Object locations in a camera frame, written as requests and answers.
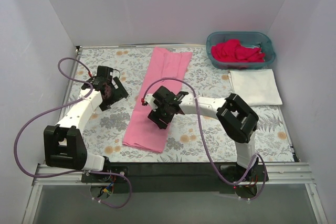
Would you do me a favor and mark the aluminium frame rail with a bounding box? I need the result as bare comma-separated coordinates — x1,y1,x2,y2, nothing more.
23,162,328,223

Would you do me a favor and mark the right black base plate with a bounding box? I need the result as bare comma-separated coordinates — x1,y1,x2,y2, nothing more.
219,165,269,182

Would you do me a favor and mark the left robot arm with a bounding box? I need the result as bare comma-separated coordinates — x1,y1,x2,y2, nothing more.
44,66,128,172

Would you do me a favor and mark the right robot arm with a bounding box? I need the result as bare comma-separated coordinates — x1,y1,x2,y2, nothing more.
142,86,259,181

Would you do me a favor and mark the red t shirt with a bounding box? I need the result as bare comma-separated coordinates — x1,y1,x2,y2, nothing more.
211,39,266,63

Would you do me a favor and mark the pink t shirt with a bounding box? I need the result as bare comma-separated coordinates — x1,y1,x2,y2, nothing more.
122,47,193,153

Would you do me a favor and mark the folded white t shirt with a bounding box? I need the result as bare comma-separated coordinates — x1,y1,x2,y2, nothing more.
228,69,282,106

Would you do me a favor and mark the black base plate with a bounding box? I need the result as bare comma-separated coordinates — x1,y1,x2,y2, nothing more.
219,165,269,182
81,166,128,183

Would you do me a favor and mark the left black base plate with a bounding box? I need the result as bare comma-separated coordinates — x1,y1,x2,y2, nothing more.
81,166,128,183

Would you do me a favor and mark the teal plastic basket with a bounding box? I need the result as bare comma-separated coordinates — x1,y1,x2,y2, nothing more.
206,31,276,70

